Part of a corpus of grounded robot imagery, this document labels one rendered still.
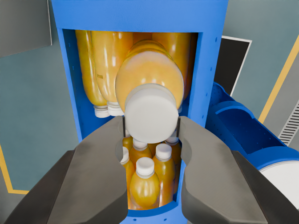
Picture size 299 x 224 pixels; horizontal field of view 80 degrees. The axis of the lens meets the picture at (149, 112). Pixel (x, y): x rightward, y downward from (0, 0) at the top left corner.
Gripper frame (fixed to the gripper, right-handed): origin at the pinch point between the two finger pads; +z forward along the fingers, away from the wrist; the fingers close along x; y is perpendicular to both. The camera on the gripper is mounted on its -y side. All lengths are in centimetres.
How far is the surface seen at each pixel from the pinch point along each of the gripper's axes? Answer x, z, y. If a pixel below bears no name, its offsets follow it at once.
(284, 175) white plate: 46, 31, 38
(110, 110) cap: -7.3, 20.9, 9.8
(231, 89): 67, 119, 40
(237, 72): 69, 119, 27
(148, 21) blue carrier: -0.1, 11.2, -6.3
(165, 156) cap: 4.6, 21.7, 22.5
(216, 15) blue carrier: 9.0, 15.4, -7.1
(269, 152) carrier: 42, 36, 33
